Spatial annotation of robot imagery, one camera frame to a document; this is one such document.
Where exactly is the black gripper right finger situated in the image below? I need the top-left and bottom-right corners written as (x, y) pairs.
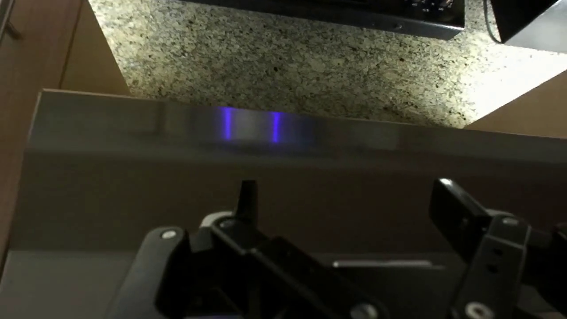
top-left (426, 175), bottom-right (567, 319)

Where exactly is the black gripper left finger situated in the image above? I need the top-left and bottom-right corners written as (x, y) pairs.
top-left (104, 178), bottom-right (385, 319)

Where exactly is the stainless steel range hood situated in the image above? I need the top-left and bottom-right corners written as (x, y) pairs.
top-left (0, 86), bottom-right (567, 319)

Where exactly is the grey metal appliance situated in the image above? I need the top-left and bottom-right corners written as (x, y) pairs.
top-left (483, 0), bottom-right (567, 56)

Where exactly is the short wooden wall cabinet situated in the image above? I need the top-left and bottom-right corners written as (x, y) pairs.
top-left (467, 68), bottom-right (567, 141)

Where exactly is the metal bar cabinet handle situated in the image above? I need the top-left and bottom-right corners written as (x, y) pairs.
top-left (0, 0), bottom-right (22, 42)

